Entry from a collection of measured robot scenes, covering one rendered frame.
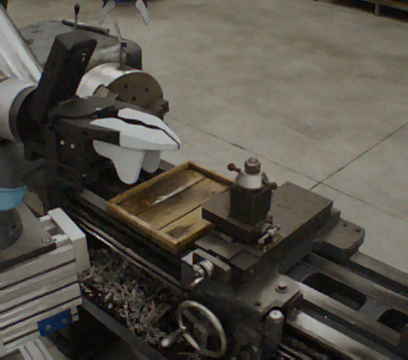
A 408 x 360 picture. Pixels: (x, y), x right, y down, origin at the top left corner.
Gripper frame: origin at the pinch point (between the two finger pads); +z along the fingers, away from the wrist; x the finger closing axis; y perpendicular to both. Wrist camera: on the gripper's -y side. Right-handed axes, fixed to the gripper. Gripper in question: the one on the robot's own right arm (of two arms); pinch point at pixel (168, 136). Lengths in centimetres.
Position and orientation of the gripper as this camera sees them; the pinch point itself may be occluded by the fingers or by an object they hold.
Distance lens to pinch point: 57.0
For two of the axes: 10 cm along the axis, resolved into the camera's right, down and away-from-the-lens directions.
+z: 8.5, 2.5, -4.6
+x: -5.2, 3.0, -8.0
